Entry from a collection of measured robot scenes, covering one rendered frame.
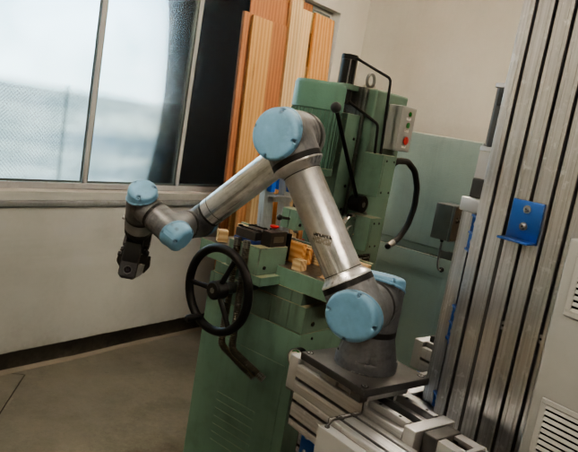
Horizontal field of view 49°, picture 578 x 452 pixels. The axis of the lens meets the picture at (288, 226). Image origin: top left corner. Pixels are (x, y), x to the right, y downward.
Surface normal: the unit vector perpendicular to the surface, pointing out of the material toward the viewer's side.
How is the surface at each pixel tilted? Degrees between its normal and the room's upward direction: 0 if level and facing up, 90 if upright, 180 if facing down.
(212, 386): 90
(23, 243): 90
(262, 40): 87
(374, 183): 90
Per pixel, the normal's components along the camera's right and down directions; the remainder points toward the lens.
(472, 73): -0.59, 0.03
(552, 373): -0.78, -0.03
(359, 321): -0.36, 0.20
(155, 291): 0.79, 0.23
